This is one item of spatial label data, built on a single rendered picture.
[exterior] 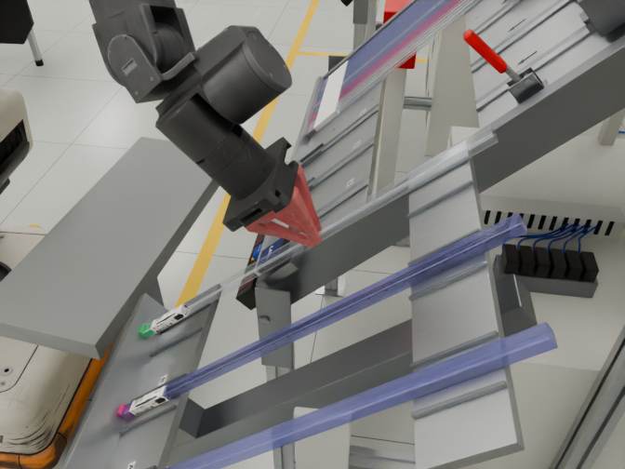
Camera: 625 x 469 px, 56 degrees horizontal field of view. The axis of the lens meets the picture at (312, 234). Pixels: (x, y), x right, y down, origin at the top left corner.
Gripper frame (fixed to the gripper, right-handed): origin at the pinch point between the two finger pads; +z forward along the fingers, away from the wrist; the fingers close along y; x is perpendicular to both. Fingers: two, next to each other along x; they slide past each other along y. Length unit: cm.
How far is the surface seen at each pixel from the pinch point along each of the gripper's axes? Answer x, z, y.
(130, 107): 143, 5, 192
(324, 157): 12.4, 11.7, 39.9
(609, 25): -33.8, 4.8, 14.3
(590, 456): -3, 65, 4
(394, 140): 27, 54, 114
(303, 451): 11.8, 14.6, -14.8
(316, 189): 12.5, 11.2, 30.1
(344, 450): 7.7, 16.7, -14.8
